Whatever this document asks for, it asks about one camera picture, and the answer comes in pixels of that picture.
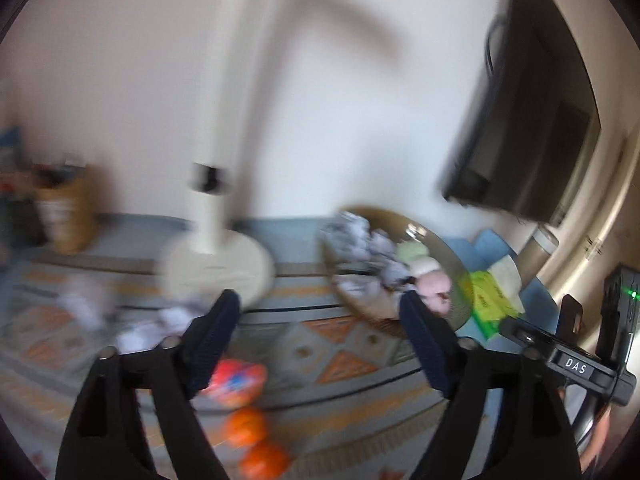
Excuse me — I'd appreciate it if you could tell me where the person's right hand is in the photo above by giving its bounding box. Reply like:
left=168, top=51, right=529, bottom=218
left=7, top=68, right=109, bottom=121
left=582, top=405, right=614, bottom=477

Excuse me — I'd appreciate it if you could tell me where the patterned blue mat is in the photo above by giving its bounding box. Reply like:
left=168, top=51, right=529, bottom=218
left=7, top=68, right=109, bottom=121
left=0, top=212, right=556, bottom=480

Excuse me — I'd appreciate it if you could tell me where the green packet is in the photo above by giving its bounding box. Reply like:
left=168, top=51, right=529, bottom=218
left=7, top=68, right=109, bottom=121
left=467, top=269, right=524, bottom=339

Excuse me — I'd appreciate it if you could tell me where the heap of papers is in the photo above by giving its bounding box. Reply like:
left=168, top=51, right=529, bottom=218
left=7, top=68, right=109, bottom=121
left=322, top=211, right=412, bottom=292

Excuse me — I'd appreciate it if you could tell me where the dark monitor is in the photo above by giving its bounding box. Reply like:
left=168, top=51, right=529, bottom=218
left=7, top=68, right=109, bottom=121
left=439, top=0, right=602, bottom=224

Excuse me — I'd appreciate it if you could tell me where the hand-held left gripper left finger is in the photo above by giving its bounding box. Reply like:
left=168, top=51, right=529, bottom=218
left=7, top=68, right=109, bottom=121
left=54, top=289, right=243, bottom=480

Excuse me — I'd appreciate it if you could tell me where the white desk lamp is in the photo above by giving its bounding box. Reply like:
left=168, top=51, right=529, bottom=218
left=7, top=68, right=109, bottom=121
left=160, top=0, right=277, bottom=312

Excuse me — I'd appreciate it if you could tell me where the beige cylinder container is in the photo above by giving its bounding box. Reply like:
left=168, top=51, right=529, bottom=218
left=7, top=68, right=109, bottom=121
left=517, top=225, right=560, bottom=286

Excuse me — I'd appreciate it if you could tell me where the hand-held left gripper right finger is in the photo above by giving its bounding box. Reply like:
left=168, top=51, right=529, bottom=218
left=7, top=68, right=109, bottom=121
left=399, top=290, right=583, bottom=480

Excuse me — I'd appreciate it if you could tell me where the orange fruit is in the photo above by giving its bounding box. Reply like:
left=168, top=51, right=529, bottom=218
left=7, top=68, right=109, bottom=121
left=226, top=406, right=267, bottom=447
left=239, top=441, right=292, bottom=480

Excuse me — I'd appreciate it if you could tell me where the pink plush toy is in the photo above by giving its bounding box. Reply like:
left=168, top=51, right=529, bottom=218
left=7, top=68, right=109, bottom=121
left=412, top=257, right=454, bottom=314

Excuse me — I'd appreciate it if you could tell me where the white tissue pack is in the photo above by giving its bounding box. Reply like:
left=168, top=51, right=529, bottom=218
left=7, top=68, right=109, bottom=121
left=487, top=255, right=524, bottom=311

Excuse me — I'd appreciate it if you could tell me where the woven brown basket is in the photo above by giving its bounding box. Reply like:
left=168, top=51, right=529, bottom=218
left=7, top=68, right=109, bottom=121
left=320, top=205, right=473, bottom=337

